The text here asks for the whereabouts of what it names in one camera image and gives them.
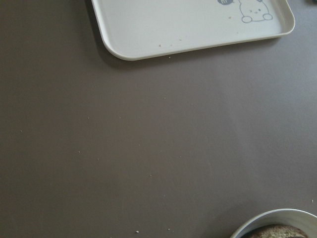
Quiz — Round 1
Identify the cream rabbit tray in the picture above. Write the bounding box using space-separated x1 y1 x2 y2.
92 0 295 61

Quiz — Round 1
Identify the bread slice on plate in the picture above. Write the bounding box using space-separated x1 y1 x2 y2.
242 225 309 238

